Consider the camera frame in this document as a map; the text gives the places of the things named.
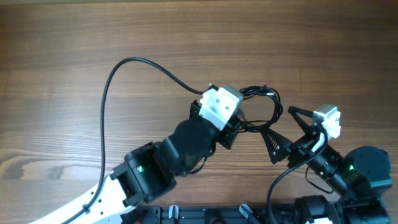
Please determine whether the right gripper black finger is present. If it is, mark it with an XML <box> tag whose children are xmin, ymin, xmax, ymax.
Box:
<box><xmin>261</xmin><ymin>129</ymin><xmax>292</xmax><ymax>164</ymax></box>
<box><xmin>287</xmin><ymin>105</ymin><xmax>318</xmax><ymax>135</ymax></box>

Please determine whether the black thick cable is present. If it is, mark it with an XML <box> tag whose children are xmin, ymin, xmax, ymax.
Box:
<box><xmin>238</xmin><ymin>85</ymin><xmax>284</xmax><ymax>133</ymax></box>

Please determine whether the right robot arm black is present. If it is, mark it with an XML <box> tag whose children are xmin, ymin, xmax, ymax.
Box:
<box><xmin>261</xmin><ymin>105</ymin><xmax>392</xmax><ymax>223</ymax></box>

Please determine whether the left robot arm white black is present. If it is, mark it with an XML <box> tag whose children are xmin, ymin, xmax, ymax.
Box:
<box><xmin>37</xmin><ymin>97</ymin><xmax>241</xmax><ymax>223</ymax></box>

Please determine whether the right camera cable black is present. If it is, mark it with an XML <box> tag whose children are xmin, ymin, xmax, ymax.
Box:
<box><xmin>266</xmin><ymin>127</ymin><xmax>329</xmax><ymax>224</ymax></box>

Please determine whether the camera cable black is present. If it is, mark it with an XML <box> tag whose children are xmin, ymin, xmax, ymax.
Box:
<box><xmin>60</xmin><ymin>57</ymin><xmax>206</xmax><ymax>224</ymax></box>
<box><xmin>266</xmin><ymin>127</ymin><xmax>329</xmax><ymax>224</ymax></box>

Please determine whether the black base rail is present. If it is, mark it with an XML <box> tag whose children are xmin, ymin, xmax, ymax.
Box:
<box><xmin>121</xmin><ymin>203</ymin><xmax>343</xmax><ymax>224</ymax></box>

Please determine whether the left camera cable black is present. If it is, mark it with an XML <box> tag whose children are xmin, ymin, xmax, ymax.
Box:
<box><xmin>60</xmin><ymin>57</ymin><xmax>206</xmax><ymax>224</ymax></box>

